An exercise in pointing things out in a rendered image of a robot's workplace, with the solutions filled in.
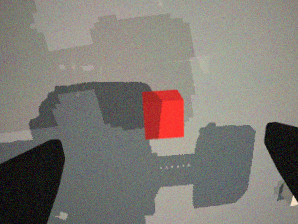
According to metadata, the small cream block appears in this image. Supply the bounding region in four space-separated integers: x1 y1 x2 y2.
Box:
281 183 298 206

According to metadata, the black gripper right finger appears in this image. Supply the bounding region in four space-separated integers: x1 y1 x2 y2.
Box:
263 123 298 202

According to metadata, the red block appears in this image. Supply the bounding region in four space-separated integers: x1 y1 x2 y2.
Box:
142 91 185 139

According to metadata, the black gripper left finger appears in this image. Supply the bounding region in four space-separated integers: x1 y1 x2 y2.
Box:
0 139 65 224

